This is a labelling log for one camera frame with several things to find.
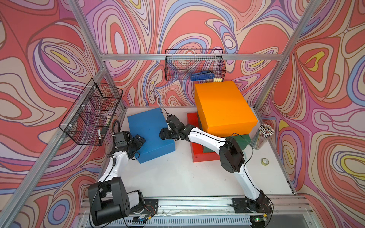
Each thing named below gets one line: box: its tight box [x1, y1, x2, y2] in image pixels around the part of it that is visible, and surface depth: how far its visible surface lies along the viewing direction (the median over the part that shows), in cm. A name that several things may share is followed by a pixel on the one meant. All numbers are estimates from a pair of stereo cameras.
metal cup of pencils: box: [250, 123, 275, 150], surface depth 86 cm
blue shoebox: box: [127, 107, 176, 164], surface depth 88 cm
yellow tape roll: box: [260, 157, 270, 166], surface depth 90 cm
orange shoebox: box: [194, 80, 259, 137], surface depth 73 cm
